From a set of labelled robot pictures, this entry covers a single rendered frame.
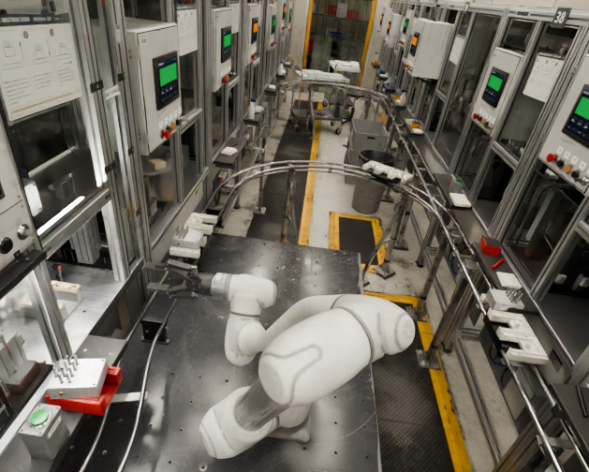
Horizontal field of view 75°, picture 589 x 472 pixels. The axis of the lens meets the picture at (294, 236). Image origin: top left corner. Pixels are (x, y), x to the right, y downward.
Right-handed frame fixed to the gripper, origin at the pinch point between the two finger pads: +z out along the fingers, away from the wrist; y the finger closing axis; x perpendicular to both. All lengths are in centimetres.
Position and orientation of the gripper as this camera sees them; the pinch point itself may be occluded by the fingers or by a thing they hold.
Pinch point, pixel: (154, 276)
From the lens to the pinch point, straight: 138.1
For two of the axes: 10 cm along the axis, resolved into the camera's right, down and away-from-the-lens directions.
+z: -9.9, -1.4, 0.2
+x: -0.9, 5.3, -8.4
